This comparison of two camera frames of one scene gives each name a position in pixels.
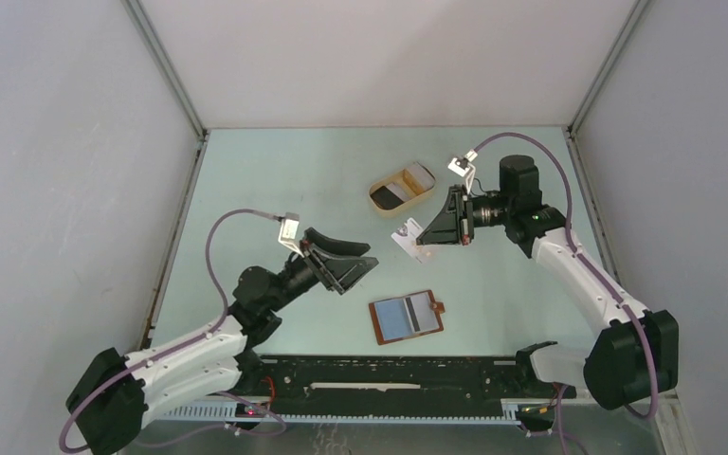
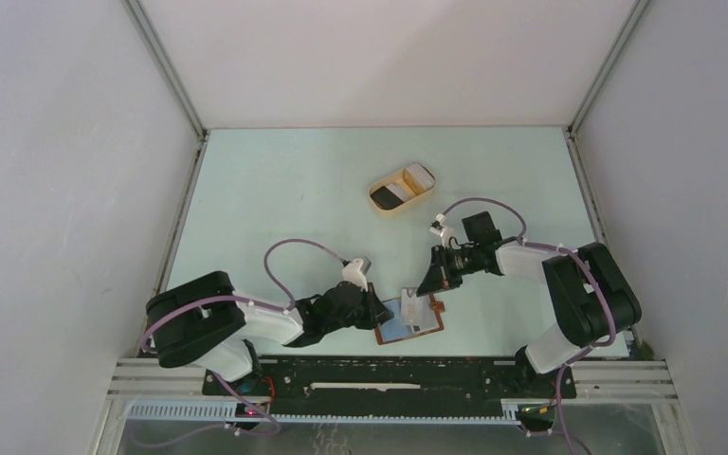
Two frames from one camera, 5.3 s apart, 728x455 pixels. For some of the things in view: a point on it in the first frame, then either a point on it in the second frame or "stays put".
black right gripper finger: x=433 y=236 → x=436 y=279
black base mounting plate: x=313 y=385 stays put
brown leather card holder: x=406 y=317 stays put
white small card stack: x=398 y=191 stays put
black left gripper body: x=308 y=270 → x=363 y=317
